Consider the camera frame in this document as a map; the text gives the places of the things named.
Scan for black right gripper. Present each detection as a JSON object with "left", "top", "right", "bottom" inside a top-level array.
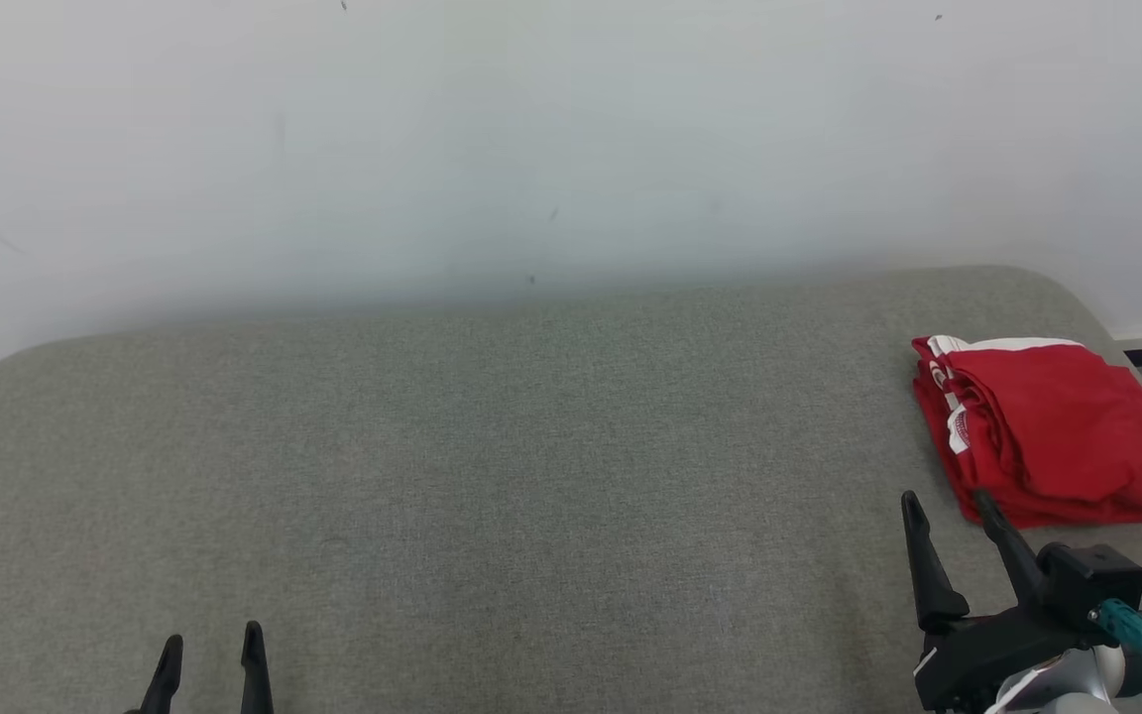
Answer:
[{"left": 900, "top": 490, "right": 1099, "bottom": 714}]

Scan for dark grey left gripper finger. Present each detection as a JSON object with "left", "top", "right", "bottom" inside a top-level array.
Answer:
[
  {"left": 138, "top": 635, "right": 184, "bottom": 714},
  {"left": 239, "top": 622, "right": 276, "bottom": 714}
]

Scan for red white-striped basketball shorts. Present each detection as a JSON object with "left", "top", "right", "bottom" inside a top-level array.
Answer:
[{"left": 911, "top": 335, "right": 1142, "bottom": 512}]

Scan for red number 23 basketball jersey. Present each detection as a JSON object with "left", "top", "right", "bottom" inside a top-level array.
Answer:
[{"left": 913, "top": 392, "right": 1142, "bottom": 530}]

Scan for teal right camera connector plug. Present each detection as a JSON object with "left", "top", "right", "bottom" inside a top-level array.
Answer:
[{"left": 1089, "top": 598, "right": 1142, "bottom": 677}]

